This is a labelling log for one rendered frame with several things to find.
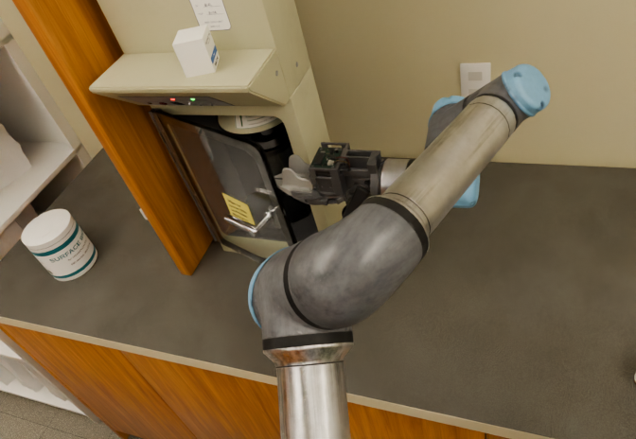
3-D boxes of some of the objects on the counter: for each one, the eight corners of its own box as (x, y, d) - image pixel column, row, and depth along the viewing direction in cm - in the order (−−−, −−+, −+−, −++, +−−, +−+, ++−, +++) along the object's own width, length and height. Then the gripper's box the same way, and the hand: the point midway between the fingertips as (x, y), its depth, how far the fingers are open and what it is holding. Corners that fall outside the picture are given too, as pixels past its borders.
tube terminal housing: (260, 184, 154) (146, -108, 103) (368, 192, 142) (299, -134, 91) (222, 251, 138) (65, -58, 87) (341, 266, 126) (238, -82, 75)
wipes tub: (72, 242, 154) (43, 205, 144) (107, 247, 149) (79, 210, 139) (43, 278, 146) (9, 242, 136) (79, 285, 141) (47, 248, 131)
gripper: (385, 140, 90) (273, 136, 98) (372, 176, 84) (253, 169, 92) (392, 178, 96) (285, 171, 104) (379, 214, 90) (267, 204, 98)
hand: (280, 183), depth 99 cm, fingers closed
